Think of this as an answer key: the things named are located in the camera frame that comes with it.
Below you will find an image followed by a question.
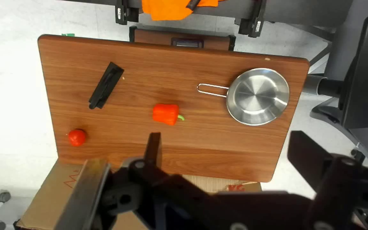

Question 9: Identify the orange toy bell pepper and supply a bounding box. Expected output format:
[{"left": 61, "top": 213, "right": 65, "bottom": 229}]
[{"left": 153, "top": 103, "right": 185, "bottom": 125}]

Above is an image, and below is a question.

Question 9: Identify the black orange clamp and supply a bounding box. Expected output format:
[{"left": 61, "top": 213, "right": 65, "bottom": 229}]
[
  {"left": 240, "top": 0, "right": 268, "bottom": 38},
  {"left": 116, "top": 0, "right": 140, "bottom": 26}
]

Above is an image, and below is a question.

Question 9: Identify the brown cardboard sheet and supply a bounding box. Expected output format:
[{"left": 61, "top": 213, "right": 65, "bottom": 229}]
[{"left": 15, "top": 162, "right": 263, "bottom": 230}]

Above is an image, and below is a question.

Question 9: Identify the black handle object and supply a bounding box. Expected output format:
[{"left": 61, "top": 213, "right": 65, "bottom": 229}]
[{"left": 89, "top": 61, "right": 125, "bottom": 110}]

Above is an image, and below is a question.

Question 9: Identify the black office chair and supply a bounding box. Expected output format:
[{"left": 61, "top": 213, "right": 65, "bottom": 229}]
[{"left": 310, "top": 11, "right": 368, "bottom": 169}]

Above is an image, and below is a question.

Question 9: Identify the small steel frying pan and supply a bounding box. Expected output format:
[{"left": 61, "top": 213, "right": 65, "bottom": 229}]
[{"left": 197, "top": 68, "right": 291, "bottom": 126}]

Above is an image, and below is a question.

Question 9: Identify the orange folded cloth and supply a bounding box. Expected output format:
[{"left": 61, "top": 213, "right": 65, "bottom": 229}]
[{"left": 142, "top": 0, "right": 222, "bottom": 20}]

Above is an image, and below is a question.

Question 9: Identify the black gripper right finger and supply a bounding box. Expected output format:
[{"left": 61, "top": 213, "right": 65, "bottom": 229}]
[{"left": 288, "top": 130, "right": 368, "bottom": 211}]

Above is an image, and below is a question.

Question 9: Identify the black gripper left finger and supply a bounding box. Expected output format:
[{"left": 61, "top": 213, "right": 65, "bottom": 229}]
[{"left": 56, "top": 158, "right": 111, "bottom": 230}]

